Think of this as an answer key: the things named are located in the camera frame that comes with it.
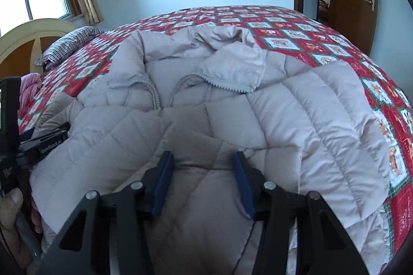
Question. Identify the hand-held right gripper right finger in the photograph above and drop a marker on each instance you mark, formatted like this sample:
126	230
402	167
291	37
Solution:
242	181

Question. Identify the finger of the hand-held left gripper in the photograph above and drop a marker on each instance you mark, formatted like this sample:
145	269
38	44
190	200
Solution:
45	132

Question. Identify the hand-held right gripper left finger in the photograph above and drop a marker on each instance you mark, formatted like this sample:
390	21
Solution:
162	180

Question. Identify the light pinkish-grey puffer jacket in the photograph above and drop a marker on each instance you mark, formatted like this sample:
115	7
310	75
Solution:
226	120

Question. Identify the person's left hand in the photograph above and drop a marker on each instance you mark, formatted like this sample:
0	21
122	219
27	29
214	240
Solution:
9	207

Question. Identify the pink cloth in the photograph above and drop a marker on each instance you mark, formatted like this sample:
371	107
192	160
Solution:
29	84

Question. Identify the striped pillow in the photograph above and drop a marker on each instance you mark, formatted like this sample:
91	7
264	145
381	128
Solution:
64	46

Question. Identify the cream wooden headboard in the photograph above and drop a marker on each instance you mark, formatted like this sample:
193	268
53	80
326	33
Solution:
19	36

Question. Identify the red printed patchwork quilt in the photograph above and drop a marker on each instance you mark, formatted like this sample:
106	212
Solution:
290	33

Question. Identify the dark red patterned bedding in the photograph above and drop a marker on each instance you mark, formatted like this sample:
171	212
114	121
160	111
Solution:
323	9

